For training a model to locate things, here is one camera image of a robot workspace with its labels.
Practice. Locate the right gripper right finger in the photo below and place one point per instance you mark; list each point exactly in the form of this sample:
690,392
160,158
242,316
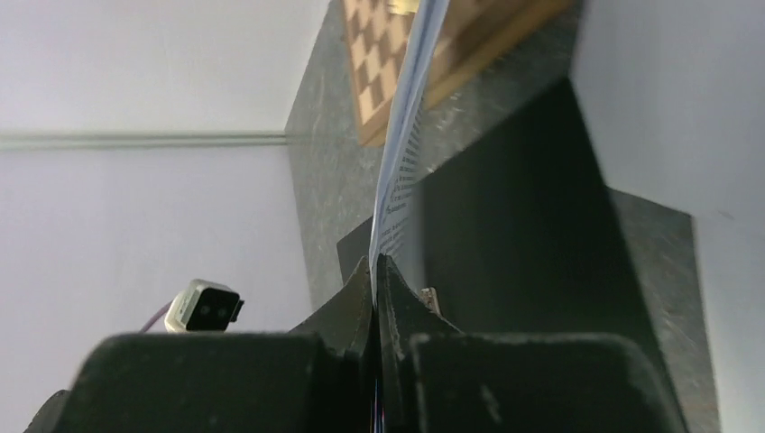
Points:
436,378

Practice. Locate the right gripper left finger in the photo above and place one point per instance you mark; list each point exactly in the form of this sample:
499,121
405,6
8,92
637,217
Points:
314,378

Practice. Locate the teal black file folder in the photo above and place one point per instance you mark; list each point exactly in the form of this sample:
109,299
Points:
521,236

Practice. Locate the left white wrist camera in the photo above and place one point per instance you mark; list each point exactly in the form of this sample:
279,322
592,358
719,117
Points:
204,306

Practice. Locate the wooden chessboard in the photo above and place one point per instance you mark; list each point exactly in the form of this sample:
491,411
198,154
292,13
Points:
474,34

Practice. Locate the white paper sheet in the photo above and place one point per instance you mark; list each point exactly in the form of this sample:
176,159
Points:
396,230

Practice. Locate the aluminium frame rail left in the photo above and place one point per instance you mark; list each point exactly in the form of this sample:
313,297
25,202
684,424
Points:
22,142

